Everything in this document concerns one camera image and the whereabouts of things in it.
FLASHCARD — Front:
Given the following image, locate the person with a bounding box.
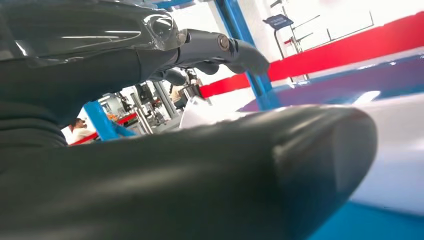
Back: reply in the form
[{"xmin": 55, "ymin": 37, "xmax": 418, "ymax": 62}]
[{"xmin": 67, "ymin": 117, "xmax": 98, "ymax": 146}]

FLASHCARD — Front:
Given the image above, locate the blue sign on stand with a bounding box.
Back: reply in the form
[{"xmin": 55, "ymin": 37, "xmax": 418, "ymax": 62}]
[{"xmin": 262, "ymin": 13, "xmax": 311, "ymax": 82}]

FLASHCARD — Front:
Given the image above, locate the red barrier belt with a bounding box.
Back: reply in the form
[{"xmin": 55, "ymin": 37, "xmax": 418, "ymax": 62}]
[{"xmin": 69, "ymin": 11, "xmax": 424, "ymax": 147}]

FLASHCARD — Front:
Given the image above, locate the chrome stanchion post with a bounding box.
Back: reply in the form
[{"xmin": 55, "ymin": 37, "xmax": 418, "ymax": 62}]
[{"xmin": 130, "ymin": 92, "xmax": 155, "ymax": 135}]

